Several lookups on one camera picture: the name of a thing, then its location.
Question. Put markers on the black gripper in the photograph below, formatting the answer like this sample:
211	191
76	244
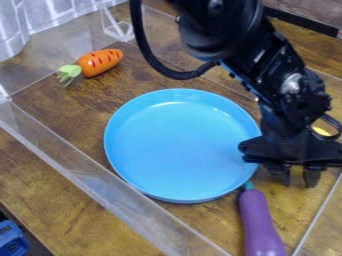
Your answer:
285	145

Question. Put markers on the yellow toy lemon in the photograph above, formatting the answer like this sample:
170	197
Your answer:
319	131

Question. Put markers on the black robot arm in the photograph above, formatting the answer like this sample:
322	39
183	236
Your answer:
229	32

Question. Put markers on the blue round tray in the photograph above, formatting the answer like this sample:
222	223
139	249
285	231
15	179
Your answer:
171	142

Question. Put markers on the purple toy eggplant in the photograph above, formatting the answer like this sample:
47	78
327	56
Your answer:
262	240

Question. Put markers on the orange toy carrot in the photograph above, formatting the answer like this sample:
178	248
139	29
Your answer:
91	65

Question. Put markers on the blue plastic box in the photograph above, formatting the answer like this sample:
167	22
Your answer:
13	242

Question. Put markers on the white checkered curtain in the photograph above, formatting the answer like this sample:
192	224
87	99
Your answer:
25	17

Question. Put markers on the clear acrylic enclosure wall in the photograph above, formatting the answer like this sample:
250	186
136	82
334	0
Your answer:
56	182

